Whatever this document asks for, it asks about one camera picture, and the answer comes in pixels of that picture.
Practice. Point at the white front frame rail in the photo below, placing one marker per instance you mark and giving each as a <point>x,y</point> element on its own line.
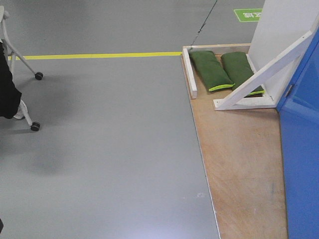
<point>188,72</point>

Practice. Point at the seated person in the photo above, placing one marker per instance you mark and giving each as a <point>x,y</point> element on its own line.
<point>10,96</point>

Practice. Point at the green sandbag right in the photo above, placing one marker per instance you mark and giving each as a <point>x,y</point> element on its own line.
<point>237,67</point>

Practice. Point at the white wall panel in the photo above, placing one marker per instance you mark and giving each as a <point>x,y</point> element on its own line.
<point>282,22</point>

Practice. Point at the white rolling chair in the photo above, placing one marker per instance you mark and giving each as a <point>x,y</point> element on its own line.
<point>11,54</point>

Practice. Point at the blue door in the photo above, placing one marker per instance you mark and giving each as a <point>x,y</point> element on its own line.
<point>299,124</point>

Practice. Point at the white triangular brace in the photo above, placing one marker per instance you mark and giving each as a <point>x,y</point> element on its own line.
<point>237,99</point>

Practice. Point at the green floor sign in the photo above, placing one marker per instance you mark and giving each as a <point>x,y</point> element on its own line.
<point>248,14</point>

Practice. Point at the yellow floor tape line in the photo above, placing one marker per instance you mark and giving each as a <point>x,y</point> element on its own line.
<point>104,55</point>

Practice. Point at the green sandbag left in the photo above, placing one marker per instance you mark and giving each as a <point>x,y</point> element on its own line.
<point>210,71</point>

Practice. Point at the plywood base platform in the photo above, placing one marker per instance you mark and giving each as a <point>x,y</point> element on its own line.
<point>242,156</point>

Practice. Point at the green sandbag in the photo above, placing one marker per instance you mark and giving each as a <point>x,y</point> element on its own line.
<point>210,71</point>
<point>237,67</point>

